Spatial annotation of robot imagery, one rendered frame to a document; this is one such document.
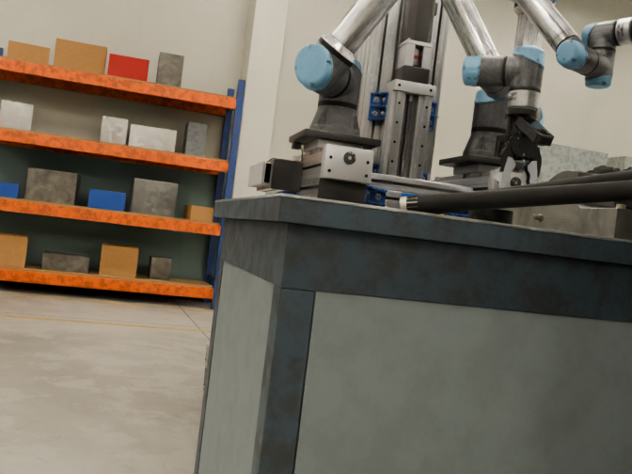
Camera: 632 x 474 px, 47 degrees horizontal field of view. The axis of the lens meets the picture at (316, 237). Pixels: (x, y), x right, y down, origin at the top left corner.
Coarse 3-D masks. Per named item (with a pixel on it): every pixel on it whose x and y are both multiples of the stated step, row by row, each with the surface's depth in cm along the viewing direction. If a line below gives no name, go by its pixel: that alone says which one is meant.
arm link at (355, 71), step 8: (360, 64) 210; (352, 72) 205; (360, 72) 210; (352, 80) 205; (344, 88) 204; (352, 88) 207; (320, 96) 210; (336, 96) 205; (344, 96) 207; (352, 96) 208
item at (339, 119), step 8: (320, 104) 209; (328, 104) 207; (336, 104) 206; (344, 104) 207; (352, 104) 208; (320, 112) 208; (328, 112) 206; (336, 112) 206; (344, 112) 207; (352, 112) 208; (312, 120) 210; (320, 120) 207; (328, 120) 205; (336, 120) 205; (344, 120) 206; (352, 120) 207; (312, 128) 208; (320, 128) 206; (328, 128) 205; (336, 128) 205; (344, 128) 205; (352, 128) 207
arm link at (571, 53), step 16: (512, 0) 222; (528, 0) 214; (544, 0) 212; (528, 16) 215; (544, 16) 209; (560, 16) 208; (544, 32) 210; (560, 32) 205; (560, 48) 202; (576, 48) 198; (560, 64) 203; (576, 64) 200; (592, 64) 203
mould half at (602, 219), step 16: (560, 176) 143; (576, 176) 138; (512, 208) 160; (528, 208) 153; (544, 208) 148; (560, 208) 142; (576, 208) 137; (592, 208) 132; (608, 208) 128; (512, 224) 159; (528, 224) 153; (544, 224) 147; (560, 224) 142; (576, 224) 137; (592, 224) 132; (608, 224) 127; (624, 224) 126
